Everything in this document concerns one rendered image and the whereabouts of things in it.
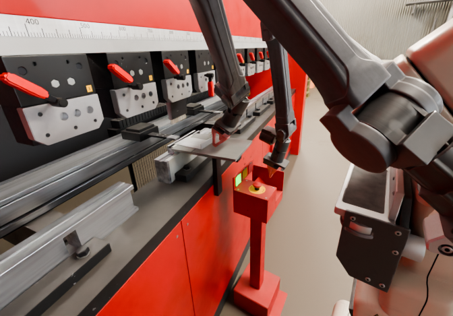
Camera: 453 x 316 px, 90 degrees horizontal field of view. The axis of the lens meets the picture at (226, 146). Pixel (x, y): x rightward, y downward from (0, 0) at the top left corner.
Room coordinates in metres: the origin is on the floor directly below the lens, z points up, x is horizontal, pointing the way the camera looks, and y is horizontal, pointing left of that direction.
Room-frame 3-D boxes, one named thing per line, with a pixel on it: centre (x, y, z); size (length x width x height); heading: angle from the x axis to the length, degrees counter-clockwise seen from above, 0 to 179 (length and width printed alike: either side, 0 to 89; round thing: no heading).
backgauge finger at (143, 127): (0.94, 0.32, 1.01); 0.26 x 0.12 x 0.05; 65
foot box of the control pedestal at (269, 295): (0.84, -0.17, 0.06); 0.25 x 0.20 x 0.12; 58
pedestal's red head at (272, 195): (0.86, -0.14, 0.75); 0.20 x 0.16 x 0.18; 148
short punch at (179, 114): (0.87, 0.19, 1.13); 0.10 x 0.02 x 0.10; 155
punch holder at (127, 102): (0.66, 0.28, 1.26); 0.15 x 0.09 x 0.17; 155
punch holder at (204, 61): (1.03, 0.11, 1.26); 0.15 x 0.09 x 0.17; 155
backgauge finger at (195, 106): (1.33, 0.14, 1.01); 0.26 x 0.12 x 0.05; 65
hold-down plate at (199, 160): (0.88, 0.12, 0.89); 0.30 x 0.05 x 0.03; 155
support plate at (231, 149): (0.81, 0.05, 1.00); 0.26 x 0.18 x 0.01; 65
